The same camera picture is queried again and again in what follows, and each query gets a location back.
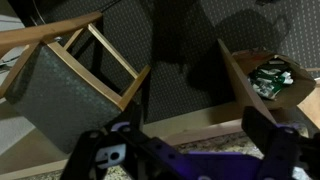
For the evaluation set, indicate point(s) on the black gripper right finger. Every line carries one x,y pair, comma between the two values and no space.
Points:
283,150

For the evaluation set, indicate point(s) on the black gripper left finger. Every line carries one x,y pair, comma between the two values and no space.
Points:
88,150

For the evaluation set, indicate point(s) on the wooden stool with grey seat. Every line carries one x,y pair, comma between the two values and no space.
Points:
63,96

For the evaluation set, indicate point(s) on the green and white packaging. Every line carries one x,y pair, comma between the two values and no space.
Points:
268,80

